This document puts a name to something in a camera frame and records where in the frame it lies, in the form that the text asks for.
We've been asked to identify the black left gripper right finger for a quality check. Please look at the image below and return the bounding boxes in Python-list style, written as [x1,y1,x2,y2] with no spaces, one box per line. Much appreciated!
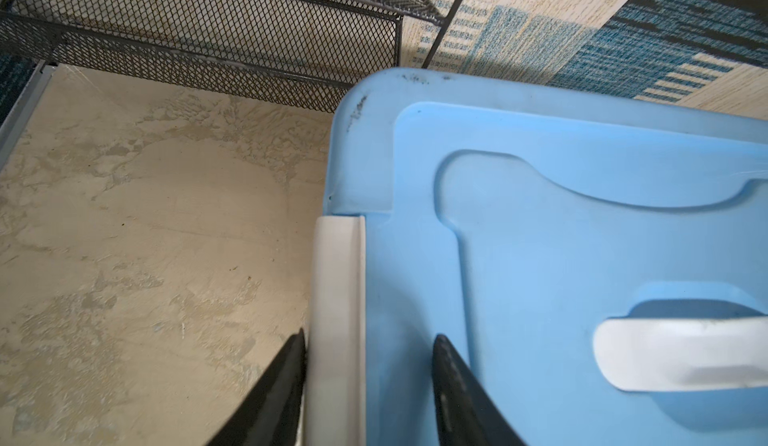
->
[431,334,525,446]

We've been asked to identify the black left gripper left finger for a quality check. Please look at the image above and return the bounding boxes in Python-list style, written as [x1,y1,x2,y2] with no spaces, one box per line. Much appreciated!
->
[209,330,306,446]

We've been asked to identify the blue plastic bin lid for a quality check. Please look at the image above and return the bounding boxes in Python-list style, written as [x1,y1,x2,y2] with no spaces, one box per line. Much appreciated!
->
[323,68,767,445]

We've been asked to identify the white plastic storage bin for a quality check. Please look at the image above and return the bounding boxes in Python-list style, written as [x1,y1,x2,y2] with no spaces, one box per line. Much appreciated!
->
[302,216,366,445]

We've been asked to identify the black mesh shelf rack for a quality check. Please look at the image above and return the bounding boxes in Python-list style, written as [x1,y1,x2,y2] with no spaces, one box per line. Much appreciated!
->
[1,0,455,112]

